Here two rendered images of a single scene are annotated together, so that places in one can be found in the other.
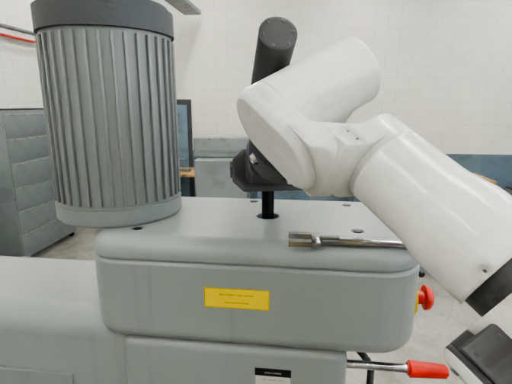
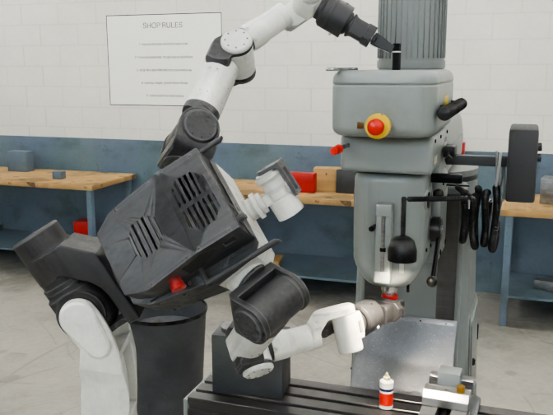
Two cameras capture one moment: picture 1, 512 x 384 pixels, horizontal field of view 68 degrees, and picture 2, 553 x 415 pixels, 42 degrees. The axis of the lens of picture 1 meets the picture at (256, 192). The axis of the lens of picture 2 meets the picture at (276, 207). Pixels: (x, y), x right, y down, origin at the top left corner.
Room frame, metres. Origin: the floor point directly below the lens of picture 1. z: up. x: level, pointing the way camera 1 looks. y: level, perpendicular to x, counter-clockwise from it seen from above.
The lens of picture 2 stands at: (0.69, -1.98, 1.90)
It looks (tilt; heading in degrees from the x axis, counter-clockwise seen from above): 11 degrees down; 102
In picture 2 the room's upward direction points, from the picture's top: straight up
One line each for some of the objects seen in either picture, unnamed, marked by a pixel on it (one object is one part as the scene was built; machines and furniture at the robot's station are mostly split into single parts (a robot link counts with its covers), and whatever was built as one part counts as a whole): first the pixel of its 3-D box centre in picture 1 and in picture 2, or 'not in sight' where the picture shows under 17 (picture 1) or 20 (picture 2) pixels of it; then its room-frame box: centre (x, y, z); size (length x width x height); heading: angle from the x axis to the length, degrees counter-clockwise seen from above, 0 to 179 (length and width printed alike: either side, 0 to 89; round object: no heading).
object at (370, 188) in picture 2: not in sight; (392, 224); (0.59, -0.02, 1.47); 0.21 x 0.19 x 0.32; 173
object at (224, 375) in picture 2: not in sight; (251, 356); (0.17, 0.04, 1.02); 0.22 x 0.12 x 0.20; 179
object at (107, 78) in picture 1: (114, 115); (412, 13); (0.62, 0.23, 2.05); 0.20 x 0.20 x 0.32
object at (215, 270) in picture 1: (258, 260); (396, 100); (0.59, 0.00, 1.81); 0.47 x 0.26 x 0.16; 83
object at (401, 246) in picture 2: not in sight; (402, 248); (0.63, -0.22, 1.46); 0.07 x 0.07 x 0.06
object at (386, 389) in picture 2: not in sight; (386, 389); (0.59, -0.01, 0.98); 0.04 x 0.04 x 0.11
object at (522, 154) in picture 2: not in sight; (524, 161); (0.96, 0.24, 1.62); 0.20 x 0.09 x 0.21; 83
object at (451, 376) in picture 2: not in sight; (449, 380); (0.77, -0.04, 1.04); 0.06 x 0.05 x 0.06; 170
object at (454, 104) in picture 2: not in sight; (452, 108); (0.74, 0.00, 1.79); 0.45 x 0.04 x 0.04; 83
